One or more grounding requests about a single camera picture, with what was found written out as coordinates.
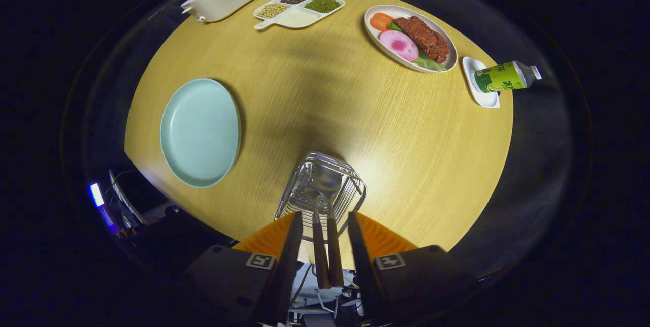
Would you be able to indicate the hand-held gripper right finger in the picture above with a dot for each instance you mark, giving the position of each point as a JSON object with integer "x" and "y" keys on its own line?
{"x": 363, "y": 266}

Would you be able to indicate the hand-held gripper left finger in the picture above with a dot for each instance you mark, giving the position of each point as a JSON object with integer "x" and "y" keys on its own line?
{"x": 287, "y": 266}

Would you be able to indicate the pale teal plate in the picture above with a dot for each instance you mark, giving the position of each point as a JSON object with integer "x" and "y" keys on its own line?
{"x": 200, "y": 134}

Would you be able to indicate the white square saucer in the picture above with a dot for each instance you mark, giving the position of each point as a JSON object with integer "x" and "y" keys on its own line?
{"x": 487, "y": 99}

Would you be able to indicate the green lettuce leaf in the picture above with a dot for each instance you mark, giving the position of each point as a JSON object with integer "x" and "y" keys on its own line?
{"x": 429, "y": 64}

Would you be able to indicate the pink radish slice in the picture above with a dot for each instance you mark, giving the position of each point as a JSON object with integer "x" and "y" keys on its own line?
{"x": 398, "y": 45}

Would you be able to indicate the white oval food plate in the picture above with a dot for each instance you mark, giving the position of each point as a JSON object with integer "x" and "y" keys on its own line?
{"x": 373, "y": 37}

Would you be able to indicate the green label drink bottle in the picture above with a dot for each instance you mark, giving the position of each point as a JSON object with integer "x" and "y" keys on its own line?
{"x": 500, "y": 78}

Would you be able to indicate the brown grilled steak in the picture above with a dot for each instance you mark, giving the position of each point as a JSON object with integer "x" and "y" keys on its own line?
{"x": 421, "y": 37}

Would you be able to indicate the white divided tray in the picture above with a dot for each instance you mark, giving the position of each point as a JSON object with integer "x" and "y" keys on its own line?
{"x": 299, "y": 25}

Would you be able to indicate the orange tomato slice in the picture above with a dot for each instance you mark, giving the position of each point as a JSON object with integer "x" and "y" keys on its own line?
{"x": 381, "y": 21}

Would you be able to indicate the pile of white rice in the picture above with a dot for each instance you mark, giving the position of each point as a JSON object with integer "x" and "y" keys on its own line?
{"x": 298, "y": 18}

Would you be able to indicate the pile of yellow soybeans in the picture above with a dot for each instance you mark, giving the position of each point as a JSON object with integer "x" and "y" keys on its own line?
{"x": 273, "y": 10}

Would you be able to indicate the pile of green beans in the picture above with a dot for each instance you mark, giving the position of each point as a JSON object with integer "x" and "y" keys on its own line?
{"x": 322, "y": 5}

